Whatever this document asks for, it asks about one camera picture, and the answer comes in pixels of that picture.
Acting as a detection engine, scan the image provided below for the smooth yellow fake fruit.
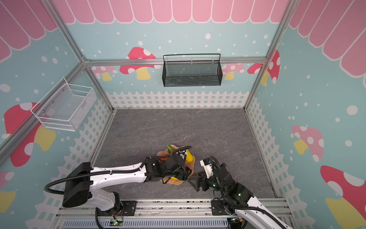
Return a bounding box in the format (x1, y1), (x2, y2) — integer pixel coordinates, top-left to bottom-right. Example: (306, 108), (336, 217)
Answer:
(185, 150), (194, 163)

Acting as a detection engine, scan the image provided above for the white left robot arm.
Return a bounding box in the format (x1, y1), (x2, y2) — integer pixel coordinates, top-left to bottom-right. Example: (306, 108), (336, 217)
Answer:
(62, 155), (192, 214)

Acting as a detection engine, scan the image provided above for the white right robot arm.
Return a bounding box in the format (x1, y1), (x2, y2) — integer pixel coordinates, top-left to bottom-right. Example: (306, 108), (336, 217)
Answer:
(187, 162), (291, 229)

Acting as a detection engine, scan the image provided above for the pink scalloped fruit bowl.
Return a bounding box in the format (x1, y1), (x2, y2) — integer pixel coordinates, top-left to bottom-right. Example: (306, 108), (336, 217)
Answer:
(157, 145), (195, 185)

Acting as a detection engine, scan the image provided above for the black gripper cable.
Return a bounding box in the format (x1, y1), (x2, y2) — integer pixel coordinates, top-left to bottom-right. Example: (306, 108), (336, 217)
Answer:
(170, 145), (193, 156)

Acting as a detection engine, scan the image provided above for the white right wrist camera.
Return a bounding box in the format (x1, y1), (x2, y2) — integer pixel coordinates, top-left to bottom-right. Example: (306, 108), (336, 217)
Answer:
(200, 158), (214, 178)

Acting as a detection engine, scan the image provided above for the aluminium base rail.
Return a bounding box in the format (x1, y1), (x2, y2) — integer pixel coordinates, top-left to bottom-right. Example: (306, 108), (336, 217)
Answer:
(50, 197), (295, 229)

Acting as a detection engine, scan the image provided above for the black left arm hose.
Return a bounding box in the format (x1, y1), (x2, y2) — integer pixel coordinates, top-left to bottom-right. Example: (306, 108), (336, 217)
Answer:
(44, 167), (144, 196)

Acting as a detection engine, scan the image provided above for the black wire mesh basket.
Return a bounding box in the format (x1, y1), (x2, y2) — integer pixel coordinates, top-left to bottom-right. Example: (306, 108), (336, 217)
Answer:
(162, 53), (223, 87)

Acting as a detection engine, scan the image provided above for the white wire wall basket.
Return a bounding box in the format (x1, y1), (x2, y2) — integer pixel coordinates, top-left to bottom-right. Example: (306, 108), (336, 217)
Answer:
(30, 78), (97, 132)

